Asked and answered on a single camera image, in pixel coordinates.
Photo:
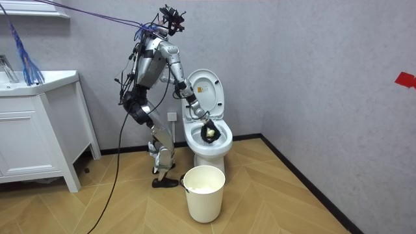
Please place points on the white paper wad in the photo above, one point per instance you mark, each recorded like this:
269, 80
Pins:
202, 189

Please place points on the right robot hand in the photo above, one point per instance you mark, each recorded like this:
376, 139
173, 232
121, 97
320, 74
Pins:
208, 138

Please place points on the robot body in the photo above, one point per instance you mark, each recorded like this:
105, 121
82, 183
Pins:
150, 66

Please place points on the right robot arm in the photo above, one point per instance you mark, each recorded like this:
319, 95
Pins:
175, 61

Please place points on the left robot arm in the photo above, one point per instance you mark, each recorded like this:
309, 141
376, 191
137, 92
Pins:
166, 79

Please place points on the red tape piece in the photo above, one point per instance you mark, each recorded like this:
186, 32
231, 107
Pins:
405, 79

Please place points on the white wall shelf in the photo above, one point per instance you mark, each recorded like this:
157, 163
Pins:
35, 8

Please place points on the white toilet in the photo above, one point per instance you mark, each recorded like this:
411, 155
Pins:
208, 91

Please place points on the robot legs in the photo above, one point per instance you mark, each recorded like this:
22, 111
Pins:
164, 136

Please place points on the white wall socket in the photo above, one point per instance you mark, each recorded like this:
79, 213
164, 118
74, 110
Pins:
172, 116

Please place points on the cream waste bin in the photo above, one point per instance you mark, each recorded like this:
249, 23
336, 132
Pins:
204, 204

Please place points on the chrome faucet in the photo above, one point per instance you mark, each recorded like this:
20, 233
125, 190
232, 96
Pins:
7, 70

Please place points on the yellowish paper ball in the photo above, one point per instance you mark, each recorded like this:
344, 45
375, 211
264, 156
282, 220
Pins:
210, 132

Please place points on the white vanity cabinet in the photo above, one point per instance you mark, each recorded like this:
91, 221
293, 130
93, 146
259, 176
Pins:
29, 136

